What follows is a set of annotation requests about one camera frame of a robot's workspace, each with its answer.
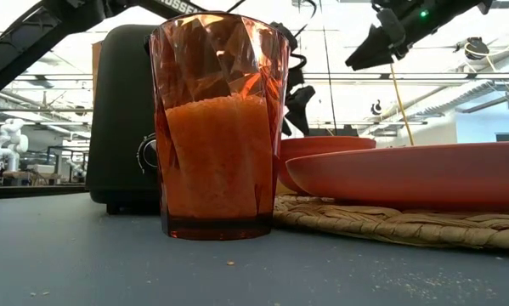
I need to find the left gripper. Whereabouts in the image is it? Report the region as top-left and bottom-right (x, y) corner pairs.
(274, 20), (317, 138)

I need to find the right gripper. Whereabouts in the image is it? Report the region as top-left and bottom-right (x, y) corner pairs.
(345, 0), (440, 72)

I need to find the red bowl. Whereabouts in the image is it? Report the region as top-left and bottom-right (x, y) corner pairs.
(277, 135), (378, 196)

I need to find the orange faceted tumbler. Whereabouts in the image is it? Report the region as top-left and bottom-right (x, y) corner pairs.
(149, 11), (291, 241)

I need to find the pink plate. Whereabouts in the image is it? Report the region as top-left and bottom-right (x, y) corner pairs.
(285, 141), (509, 213)

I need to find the round woven placemat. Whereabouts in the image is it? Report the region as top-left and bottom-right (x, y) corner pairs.
(272, 193), (509, 252)

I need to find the black and silver toaster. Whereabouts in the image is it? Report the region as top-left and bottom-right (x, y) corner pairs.
(85, 24), (162, 216)

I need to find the workbench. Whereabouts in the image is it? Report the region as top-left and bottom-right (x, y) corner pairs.
(0, 168), (64, 188)

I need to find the white robot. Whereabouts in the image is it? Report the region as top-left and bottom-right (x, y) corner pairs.
(0, 117), (30, 173)

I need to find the orange extension cable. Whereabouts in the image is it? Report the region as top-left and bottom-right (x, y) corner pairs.
(388, 62), (416, 147)

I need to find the black aluminium table frame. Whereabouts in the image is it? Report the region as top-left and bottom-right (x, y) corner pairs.
(0, 184), (92, 201)

